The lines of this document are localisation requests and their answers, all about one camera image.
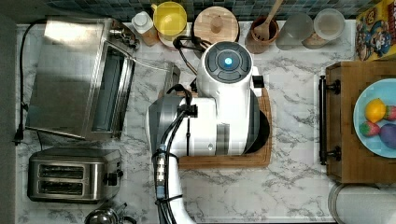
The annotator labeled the dark bowl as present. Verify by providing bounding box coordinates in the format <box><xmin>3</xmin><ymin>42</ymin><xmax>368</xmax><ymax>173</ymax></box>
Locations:
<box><xmin>244</xmin><ymin>110</ymin><xmax>270</xmax><ymax>154</ymax></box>

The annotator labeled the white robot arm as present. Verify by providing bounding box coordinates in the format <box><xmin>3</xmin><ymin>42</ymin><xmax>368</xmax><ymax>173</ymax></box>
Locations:
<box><xmin>145</xmin><ymin>41</ymin><xmax>260</xmax><ymax>224</ymax></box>

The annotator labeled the wooden cutting board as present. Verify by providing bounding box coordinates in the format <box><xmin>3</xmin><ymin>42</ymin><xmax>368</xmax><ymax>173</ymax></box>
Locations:
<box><xmin>150</xmin><ymin>91</ymin><xmax>272</xmax><ymax>169</ymax></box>

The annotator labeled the brown utensil crock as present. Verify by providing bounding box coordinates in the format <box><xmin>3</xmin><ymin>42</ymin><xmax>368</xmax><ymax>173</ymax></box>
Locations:
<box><xmin>245</xmin><ymin>16</ymin><xmax>279</xmax><ymax>54</ymax></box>

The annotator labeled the round wooden lid canister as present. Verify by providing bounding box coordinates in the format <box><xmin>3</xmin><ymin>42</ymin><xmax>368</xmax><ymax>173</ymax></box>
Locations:
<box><xmin>192</xmin><ymin>7</ymin><xmax>239</xmax><ymax>44</ymax></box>

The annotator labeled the yellow mug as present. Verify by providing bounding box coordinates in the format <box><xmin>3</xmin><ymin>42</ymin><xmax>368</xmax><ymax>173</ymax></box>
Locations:
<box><xmin>151</xmin><ymin>1</ymin><xmax>188</xmax><ymax>49</ymax></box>

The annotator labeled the wooden spoon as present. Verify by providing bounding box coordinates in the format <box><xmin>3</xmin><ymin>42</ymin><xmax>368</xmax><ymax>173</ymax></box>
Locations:
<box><xmin>254</xmin><ymin>0</ymin><xmax>283</xmax><ymax>41</ymax></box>

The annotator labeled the small clear bottle white cap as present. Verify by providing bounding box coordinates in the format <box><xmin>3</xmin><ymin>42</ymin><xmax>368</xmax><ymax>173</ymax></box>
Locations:
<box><xmin>132</xmin><ymin>11</ymin><xmax>159</xmax><ymax>47</ymax></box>

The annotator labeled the stainless toaster oven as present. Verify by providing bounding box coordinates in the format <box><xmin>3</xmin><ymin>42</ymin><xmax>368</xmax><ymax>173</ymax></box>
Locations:
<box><xmin>25</xmin><ymin>17</ymin><xmax>181</xmax><ymax>142</ymax></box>

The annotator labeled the stainless two-slot toaster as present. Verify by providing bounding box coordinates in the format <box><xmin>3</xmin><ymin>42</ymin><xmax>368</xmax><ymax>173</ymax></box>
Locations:
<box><xmin>27</xmin><ymin>147</ymin><xmax>123</xmax><ymax>203</ymax></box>

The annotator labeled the frosted glass jar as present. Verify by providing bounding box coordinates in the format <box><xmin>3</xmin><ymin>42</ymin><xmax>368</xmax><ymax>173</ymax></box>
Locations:
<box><xmin>276</xmin><ymin>13</ymin><xmax>313</xmax><ymax>50</ymax></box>

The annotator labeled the chrome kettle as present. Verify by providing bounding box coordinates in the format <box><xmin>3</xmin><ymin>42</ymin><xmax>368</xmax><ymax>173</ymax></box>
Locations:
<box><xmin>84</xmin><ymin>202</ymin><xmax>137</xmax><ymax>224</ymax></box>

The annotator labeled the wooden serving tray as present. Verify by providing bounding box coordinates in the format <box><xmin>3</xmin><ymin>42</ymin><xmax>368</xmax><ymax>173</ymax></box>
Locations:
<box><xmin>319</xmin><ymin>61</ymin><xmax>395</xmax><ymax>184</ymax></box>

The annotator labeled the clear lidded glass jar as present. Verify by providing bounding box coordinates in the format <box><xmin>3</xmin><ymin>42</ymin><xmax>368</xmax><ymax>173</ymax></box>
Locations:
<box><xmin>303</xmin><ymin>8</ymin><xmax>345</xmax><ymax>49</ymax></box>

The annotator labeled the red strawberry lower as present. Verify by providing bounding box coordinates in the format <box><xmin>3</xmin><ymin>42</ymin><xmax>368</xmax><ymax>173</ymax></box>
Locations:
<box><xmin>359</xmin><ymin>121</ymin><xmax>380</xmax><ymax>136</ymax></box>

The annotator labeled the red strawberry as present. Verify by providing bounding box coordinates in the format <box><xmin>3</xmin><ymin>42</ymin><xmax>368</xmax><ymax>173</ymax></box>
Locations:
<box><xmin>359</xmin><ymin>121</ymin><xmax>380</xmax><ymax>136</ymax></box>
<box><xmin>384</xmin><ymin>105</ymin><xmax>396</xmax><ymax>120</ymax></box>

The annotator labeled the yellow lemon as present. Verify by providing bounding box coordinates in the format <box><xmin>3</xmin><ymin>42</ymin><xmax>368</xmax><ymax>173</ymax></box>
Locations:
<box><xmin>365</xmin><ymin>98</ymin><xmax>386</xmax><ymax>123</ymax></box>

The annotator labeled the white round container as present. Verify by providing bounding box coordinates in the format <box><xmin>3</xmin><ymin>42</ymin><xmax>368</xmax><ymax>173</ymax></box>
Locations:
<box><xmin>328</xmin><ymin>184</ymin><xmax>396</xmax><ymax>224</ymax></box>

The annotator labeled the light blue plate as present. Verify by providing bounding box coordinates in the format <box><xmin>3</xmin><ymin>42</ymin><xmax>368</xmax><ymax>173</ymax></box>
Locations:
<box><xmin>353</xmin><ymin>78</ymin><xmax>395</xmax><ymax>159</ymax></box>

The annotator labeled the purple plum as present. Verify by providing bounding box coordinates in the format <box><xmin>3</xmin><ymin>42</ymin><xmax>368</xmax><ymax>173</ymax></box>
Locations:
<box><xmin>379</xmin><ymin>123</ymin><xmax>396</xmax><ymax>148</ymax></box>

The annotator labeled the red strawberry upper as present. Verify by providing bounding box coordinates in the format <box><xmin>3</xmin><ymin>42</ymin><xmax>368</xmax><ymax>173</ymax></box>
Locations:
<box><xmin>384</xmin><ymin>105</ymin><xmax>396</xmax><ymax>120</ymax></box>

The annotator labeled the colourful cereal box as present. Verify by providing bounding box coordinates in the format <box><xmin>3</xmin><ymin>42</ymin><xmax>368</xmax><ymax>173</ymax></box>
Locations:
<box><xmin>355</xmin><ymin>0</ymin><xmax>396</xmax><ymax>62</ymax></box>

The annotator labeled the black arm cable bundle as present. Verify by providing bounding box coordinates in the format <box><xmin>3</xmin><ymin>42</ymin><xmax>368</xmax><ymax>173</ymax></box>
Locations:
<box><xmin>151</xmin><ymin>35</ymin><xmax>213</xmax><ymax>224</ymax></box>

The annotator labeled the black toaster oven power cord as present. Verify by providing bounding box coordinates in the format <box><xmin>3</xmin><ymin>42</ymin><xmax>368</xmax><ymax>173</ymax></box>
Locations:
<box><xmin>12</xmin><ymin>19</ymin><xmax>48</xmax><ymax>147</ymax></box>

